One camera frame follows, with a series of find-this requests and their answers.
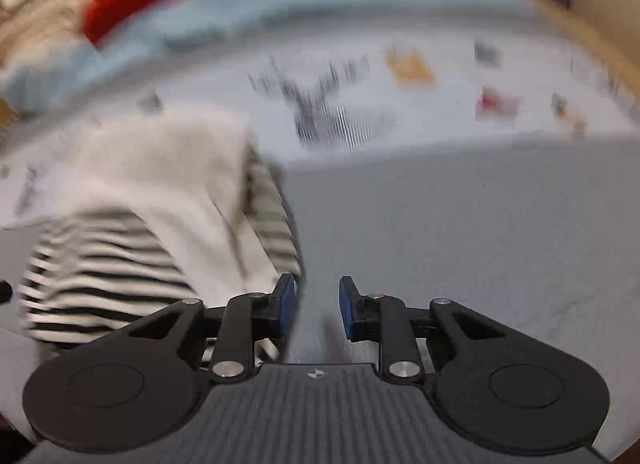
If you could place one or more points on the printed light bedsheet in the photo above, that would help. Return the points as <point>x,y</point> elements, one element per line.
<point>425,94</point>

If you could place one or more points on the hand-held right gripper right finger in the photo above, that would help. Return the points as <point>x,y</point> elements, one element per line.
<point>348,308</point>

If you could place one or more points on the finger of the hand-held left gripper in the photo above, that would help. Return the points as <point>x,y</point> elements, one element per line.
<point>4,291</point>

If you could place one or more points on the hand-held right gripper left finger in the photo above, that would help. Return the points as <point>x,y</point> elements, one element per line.
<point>286,301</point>

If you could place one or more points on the black white striped shirt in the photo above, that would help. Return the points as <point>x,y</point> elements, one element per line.
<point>150,224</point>

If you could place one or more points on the grey bed cover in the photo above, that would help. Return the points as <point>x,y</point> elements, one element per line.
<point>450,244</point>

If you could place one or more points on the beige plush cloth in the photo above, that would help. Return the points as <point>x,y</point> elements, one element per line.
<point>35,9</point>

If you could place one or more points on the light blue blanket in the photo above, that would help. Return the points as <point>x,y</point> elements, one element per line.
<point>250,14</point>

